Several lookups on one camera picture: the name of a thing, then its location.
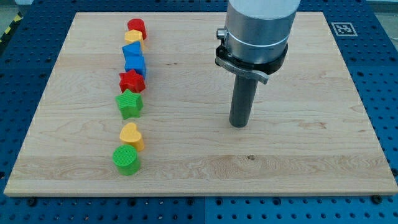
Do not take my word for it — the green star block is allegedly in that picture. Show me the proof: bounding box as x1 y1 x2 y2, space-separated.
115 89 144 119

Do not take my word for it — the white fiducial marker tag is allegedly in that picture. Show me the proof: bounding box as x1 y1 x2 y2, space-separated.
331 22 358 37

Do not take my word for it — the green cylinder block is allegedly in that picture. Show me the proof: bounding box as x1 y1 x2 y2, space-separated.
113 144 141 175

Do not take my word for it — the red cylinder block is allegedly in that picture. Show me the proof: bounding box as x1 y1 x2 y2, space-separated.
127 18 147 40

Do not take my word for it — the yellow pentagon block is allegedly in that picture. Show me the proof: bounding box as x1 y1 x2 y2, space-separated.
124 29 145 50

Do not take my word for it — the red star block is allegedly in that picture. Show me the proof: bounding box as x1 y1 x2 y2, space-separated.
119 70 146 93

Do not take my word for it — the yellow heart block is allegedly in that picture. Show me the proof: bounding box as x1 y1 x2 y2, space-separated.
119 123 145 152

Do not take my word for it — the blue cube block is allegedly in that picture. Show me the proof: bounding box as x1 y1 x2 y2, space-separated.
124 56 146 78

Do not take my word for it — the blue triangle block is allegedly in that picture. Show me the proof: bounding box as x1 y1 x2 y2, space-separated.
122 41 143 58

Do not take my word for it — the wooden board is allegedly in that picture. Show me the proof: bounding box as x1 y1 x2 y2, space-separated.
4 12 397 197

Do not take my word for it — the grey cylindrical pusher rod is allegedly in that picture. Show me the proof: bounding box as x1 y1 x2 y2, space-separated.
229 76 257 128

